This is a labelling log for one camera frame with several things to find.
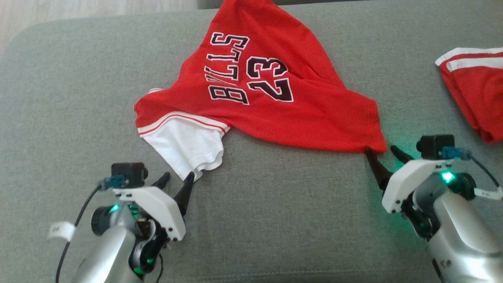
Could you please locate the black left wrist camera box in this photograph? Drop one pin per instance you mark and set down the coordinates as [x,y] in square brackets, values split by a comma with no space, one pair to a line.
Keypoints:
[127,175]

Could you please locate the red shorts with white stripes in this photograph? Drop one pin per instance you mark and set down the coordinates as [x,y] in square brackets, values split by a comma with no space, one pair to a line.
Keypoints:
[479,102]

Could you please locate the red white basketball jersey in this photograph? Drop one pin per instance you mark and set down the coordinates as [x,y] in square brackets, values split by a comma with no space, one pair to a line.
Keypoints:
[275,118]

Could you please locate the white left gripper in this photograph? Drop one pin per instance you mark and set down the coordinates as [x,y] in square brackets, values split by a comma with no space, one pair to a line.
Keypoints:
[157,206]

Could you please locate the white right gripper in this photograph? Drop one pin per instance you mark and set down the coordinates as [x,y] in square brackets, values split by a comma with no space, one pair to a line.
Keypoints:
[408,181]

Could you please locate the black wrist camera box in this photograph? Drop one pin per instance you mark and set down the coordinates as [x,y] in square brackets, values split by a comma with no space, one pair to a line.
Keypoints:
[434,145]
[127,175]

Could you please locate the grey fabric sofa seat cushion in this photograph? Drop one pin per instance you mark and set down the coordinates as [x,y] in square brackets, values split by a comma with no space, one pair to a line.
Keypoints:
[275,220]

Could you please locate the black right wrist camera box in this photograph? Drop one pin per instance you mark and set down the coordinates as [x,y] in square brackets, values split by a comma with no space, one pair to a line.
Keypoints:
[434,145]

